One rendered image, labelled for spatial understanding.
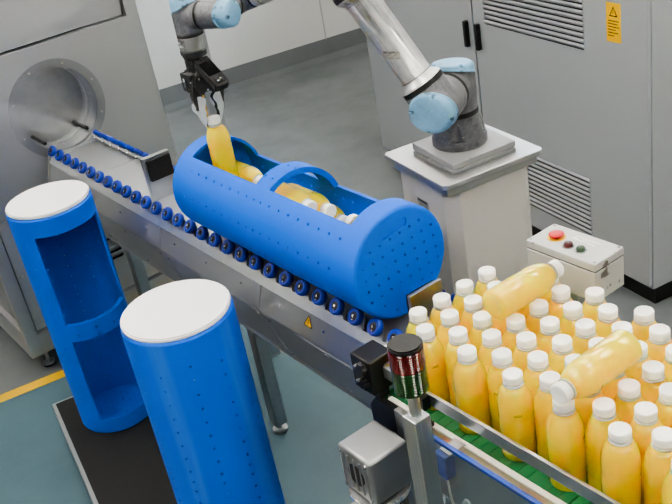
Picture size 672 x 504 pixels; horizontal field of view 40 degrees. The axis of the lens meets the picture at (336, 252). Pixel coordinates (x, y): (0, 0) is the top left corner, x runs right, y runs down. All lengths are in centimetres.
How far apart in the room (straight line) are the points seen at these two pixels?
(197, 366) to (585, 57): 212
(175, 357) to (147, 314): 16
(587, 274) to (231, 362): 87
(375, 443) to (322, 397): 161
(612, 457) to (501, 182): 106
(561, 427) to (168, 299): 109
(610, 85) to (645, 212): 51
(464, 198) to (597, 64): 137
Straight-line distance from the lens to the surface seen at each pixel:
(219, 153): 270
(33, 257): 320
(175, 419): 236
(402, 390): 165
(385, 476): 205
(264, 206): 240
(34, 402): 415
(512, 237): 263
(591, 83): 378
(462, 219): 250
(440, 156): 251
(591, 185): 396
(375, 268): 215
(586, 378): 169
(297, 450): 343
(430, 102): 233
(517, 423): 183
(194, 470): 246
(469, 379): 188
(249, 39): 744
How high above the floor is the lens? 217
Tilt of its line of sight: 28 degrees down
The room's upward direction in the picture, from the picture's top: 11 degrees counter-clockwise
